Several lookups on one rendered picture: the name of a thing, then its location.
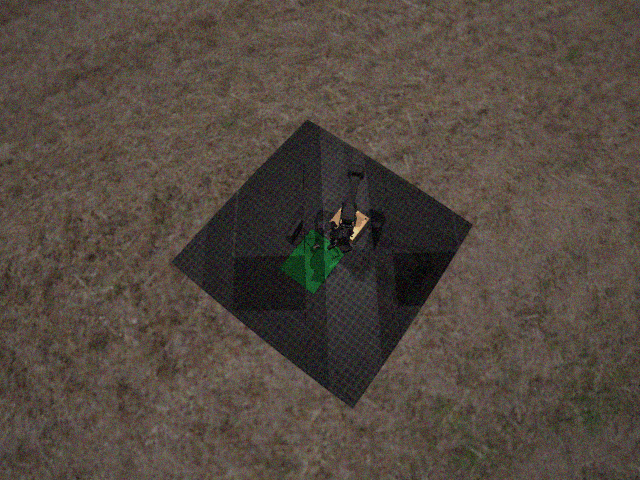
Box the green circuit board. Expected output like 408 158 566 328
279 229 345 295

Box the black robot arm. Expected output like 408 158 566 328
338 164 365 245

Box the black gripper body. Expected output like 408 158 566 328
324 221 352 254

